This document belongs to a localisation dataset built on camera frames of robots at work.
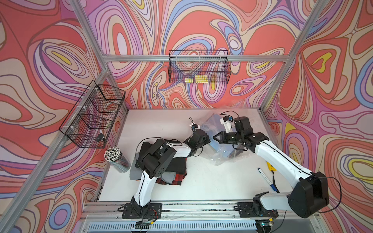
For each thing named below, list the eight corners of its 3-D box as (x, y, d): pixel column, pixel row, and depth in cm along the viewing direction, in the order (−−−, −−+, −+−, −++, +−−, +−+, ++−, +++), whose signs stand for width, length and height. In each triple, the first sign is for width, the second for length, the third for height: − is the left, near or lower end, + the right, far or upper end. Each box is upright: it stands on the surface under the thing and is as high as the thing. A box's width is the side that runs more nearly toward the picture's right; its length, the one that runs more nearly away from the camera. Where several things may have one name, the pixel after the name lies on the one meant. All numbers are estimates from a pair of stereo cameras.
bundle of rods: (115, 172, 87) (102, 159, 74) (119, 160, 92) (107, 146, 79) (128, 172, 87) (117, 159, 74) (131, 160, 92) (121, 146, 79)
